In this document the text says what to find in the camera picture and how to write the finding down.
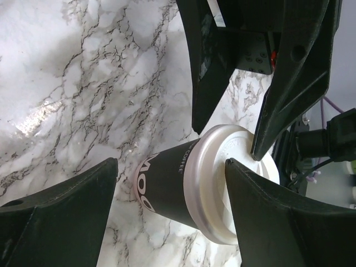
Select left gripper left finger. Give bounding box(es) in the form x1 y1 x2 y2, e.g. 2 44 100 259
1 158 118 266

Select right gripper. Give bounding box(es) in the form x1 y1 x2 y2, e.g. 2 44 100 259
176 0 341 161

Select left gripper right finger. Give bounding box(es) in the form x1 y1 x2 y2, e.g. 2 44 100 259
225 159 355 266

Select white coffee cup lid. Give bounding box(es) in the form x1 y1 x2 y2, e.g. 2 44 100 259
183 125 280 245

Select dark paper coffee cup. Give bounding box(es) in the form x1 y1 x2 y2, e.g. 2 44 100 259
133 139 200 229

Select black mounting rail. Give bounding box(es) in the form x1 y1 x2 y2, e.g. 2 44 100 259
271 116 314 187

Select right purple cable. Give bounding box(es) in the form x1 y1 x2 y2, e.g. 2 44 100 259
305 96 345 184

